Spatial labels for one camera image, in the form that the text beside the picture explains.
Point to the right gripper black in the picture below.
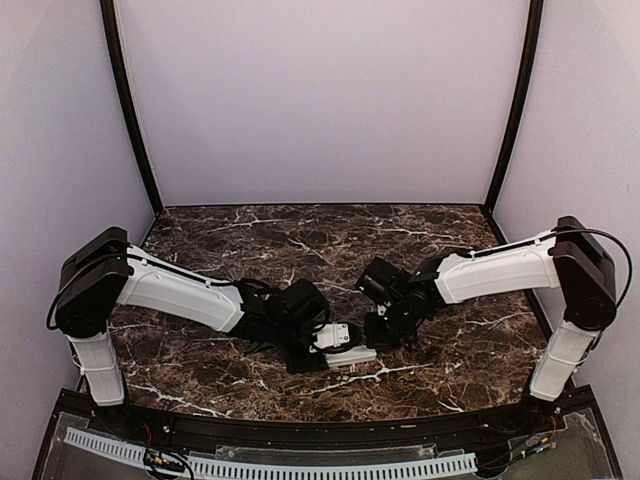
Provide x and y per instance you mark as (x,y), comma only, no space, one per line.
(376,340)

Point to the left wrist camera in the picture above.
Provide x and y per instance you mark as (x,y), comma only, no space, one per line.
(335,338)

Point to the grey slotted cable duct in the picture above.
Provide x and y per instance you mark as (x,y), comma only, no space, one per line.
(200,467)

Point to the black front rail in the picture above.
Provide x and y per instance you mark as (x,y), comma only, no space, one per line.
(485,431)

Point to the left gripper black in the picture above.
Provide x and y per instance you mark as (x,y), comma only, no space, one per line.
(294,365)

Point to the left black frame post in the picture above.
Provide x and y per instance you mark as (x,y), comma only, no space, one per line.
(126,101)

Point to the black frame post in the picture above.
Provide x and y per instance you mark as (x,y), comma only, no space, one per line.
(518,102)
(126,101)

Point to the white remote control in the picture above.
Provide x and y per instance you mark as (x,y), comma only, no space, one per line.
(356,355)

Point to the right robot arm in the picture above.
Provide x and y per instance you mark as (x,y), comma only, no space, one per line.
(568,257)

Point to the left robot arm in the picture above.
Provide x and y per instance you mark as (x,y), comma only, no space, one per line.
(109,271)

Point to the right black frame post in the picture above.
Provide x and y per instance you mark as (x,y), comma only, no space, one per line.
(518,102)

